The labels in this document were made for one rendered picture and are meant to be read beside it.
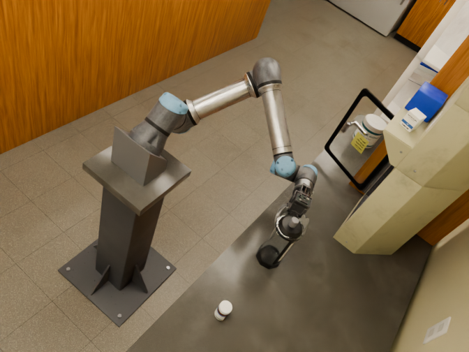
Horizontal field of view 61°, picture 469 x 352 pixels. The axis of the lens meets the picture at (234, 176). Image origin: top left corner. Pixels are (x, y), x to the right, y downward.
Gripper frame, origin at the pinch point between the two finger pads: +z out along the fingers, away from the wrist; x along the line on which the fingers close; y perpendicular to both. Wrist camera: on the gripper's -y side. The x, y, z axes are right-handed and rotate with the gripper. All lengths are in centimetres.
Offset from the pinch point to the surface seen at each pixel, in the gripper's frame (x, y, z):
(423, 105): 23, 45, -45
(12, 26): -170, -21, -60
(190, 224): -44, -109, -70
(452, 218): 68, 2, -52
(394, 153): 20.0, 33.3, -24.6
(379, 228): 34.0, 1.5, -23.0
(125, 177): -66, -20, -3
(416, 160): 26.8, 35.5, -22.6
